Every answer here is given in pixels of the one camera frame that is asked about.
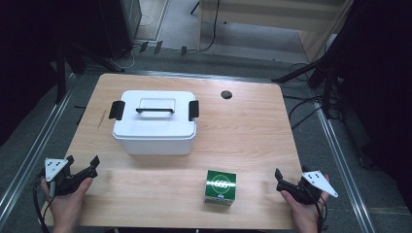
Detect white plastic storage box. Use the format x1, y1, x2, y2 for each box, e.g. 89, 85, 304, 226
112, 130, 197, 156

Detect metal floor rail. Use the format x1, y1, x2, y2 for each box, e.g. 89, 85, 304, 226
0, 72, 78, 221
311, 93, 377, 233

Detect person's left hand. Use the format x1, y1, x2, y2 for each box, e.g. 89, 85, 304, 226
40, 177, 94, 226

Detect white lid with black latches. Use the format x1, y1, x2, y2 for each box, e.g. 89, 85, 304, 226
108, 89, 200, 142

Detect person's right hand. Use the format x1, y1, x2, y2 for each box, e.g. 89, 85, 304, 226
280, 189, 331, 226

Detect hand-held gripper cable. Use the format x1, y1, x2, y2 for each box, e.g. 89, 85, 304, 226
31, 170, 53, 233
310, 190, 329, 233

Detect left hand-held gripper cable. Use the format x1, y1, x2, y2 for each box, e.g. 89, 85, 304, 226
31, 170, 53, 233

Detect right hand-held gripper cable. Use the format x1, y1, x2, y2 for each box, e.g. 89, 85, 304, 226
310, 190, 329, 233

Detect black metal stand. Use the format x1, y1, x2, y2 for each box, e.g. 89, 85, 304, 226
271, 48, 345, 119
53, 38, 126, 105

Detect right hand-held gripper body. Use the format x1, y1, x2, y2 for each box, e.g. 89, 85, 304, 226
287, 170, 339, 206

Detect black floor cables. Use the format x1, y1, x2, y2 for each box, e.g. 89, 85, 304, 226
281, 62, 342, 131

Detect white floor cable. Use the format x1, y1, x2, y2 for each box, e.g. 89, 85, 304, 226
109, 14, 154, 71

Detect light wooden furniture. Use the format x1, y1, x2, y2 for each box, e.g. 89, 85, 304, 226
196, 0, 355, 63

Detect thin black hanging cable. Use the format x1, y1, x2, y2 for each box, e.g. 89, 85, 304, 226
189, 0, 222, 53

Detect black curtain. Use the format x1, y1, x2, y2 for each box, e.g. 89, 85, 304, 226
0, 0, 110, 148
334, 0, 412, 216

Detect green carton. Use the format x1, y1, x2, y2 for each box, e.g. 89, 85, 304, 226
203, 169, 238, 208

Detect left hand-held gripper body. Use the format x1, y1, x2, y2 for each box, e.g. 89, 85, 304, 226
41, 157, 88, 197

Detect dark cabinet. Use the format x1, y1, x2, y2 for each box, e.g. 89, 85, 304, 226
96, 0, 144, 60

